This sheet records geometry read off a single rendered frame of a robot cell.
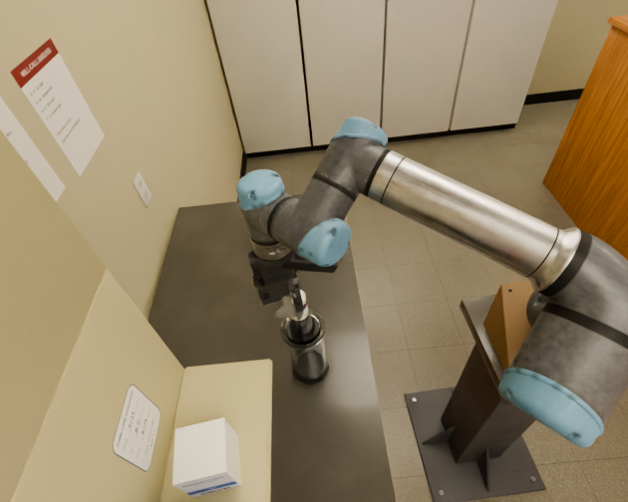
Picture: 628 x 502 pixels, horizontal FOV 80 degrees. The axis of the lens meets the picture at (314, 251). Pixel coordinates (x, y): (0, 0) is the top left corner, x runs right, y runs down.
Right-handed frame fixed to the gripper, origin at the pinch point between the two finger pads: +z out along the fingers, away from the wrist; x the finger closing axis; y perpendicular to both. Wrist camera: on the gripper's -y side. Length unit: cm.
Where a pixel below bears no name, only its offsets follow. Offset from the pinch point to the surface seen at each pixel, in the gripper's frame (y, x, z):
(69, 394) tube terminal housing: 22, 32, -44
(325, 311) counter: -10.2, -16.4, 31.3
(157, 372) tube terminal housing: 19.7, 25.2, -32.3
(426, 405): -53, -5, 124
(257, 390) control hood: 10.3, 28.1, -25.7
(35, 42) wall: 41, -65, -44
